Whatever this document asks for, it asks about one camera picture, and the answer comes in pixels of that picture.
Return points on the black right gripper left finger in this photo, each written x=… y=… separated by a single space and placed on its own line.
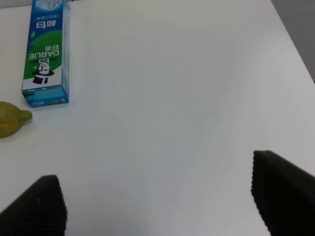
x=38 y=211

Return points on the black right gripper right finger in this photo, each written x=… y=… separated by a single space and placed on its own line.
x=284 y=195

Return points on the toy corn cob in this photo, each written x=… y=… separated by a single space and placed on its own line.
x=12 y=119

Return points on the Darlie toothpaste box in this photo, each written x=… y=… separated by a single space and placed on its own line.
x=46 y=72

